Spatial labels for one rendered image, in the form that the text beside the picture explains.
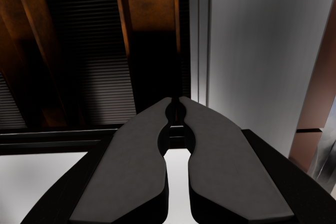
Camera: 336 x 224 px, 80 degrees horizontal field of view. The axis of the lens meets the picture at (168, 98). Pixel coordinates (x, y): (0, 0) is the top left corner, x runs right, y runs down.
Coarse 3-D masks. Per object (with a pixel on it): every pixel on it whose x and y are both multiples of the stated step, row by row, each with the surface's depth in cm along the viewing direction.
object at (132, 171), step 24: (144, 120) 10; (168, 120) 11; (120, 144) 8; (144, 144) 8; (168, 144) 10; (96, 168) 7; (120, 168) 7; (144, 168) 7; (96, 192) 6; (120, 192) 6; (144, 192) 6; (168, 192) 8; (72, 216) 6; (96, 216) 6; (120, 216) 6; (144, 216) 6
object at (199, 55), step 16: (192, 0) 17; (208, 0) 16; (192, 16) 18; (208, 16) 16; (192, 32) 18; (208, 32) 17; (192, 48) 19; (208, 48) 17; (192, 64) 20; (192, 80) 20; (192, 96) 21; (16, 128) 25; (32, 128) 25; (48, 128) 24; (64, 128) 24; (80, 128) 24; (96, 128) 24; (112, 128) 23; (176, 128) 23; (0, 144) 24; (16, 144) 23; (32, 144) 23; (48, 144) 23; (64, 144) 23; (80, 144) 23; (176, 144) 22
